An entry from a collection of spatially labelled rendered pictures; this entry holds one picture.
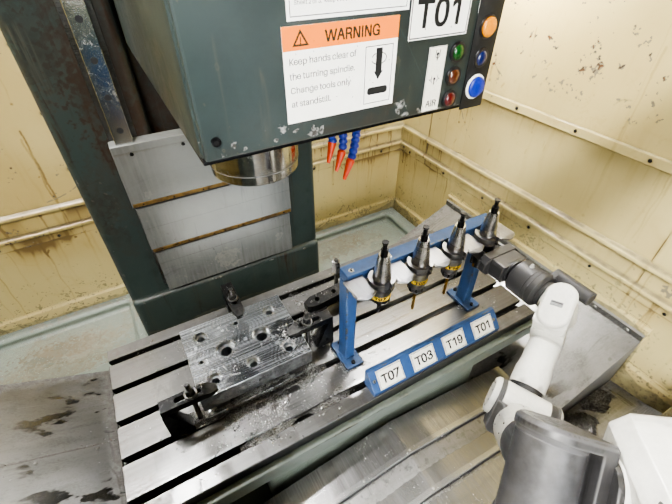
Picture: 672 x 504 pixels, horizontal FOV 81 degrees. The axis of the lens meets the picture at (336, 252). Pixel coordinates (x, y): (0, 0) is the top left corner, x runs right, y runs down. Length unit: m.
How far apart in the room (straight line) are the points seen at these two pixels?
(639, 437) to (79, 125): 1.23
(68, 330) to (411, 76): 1.68
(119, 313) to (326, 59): 1.57
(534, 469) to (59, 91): 1.16
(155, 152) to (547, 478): 1.06
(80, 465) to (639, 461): 1.30
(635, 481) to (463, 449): 0.65
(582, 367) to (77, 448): 1.54
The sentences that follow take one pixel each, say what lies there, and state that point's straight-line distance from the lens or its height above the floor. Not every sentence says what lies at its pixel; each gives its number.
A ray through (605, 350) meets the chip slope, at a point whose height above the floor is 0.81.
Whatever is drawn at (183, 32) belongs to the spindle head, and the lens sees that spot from 0.45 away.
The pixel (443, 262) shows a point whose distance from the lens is 0.98.
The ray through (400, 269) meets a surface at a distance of 0.94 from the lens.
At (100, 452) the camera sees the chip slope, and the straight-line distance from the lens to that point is 1.46.
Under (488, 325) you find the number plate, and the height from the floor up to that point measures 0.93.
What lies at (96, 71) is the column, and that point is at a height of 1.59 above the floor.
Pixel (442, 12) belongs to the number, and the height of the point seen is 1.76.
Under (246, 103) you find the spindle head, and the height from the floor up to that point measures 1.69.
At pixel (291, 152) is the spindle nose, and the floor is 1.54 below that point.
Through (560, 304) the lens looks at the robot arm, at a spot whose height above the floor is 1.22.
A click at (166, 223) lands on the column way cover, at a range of 1.27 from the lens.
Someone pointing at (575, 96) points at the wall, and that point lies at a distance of 1.43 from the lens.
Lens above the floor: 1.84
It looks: 40 degrees down
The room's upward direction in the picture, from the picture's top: straight up
